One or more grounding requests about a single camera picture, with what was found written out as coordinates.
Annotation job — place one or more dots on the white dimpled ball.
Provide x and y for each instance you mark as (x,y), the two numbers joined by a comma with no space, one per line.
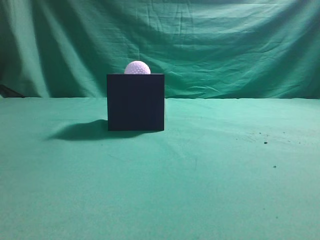
(137,68)

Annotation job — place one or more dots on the green table cloth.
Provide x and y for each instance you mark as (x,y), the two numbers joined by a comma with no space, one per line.
(222,169)

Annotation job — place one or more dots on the green backdrop curtain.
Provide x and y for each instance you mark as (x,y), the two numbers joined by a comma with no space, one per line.
(207,49)

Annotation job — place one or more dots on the black cube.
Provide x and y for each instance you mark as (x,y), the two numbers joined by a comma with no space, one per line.
(135,102)

